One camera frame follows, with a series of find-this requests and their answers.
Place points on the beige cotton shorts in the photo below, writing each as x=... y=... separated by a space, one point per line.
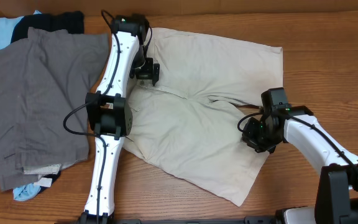
x=186 y=124

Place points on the grey folded shorts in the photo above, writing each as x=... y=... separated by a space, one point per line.
x=95 y=55

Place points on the black folded garment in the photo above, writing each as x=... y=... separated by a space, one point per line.
x=48 y=23

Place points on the light blue garment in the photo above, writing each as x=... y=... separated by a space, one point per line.
x=29 y=191

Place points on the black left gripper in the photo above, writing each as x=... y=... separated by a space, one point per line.
x=150 y=70

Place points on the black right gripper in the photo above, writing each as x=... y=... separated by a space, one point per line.
x=248 y=137

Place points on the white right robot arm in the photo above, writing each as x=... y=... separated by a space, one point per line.
x=337 y=196

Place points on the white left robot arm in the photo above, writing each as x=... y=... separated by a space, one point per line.
x=109 y=115

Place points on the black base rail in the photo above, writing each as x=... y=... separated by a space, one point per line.
x=197 y=221

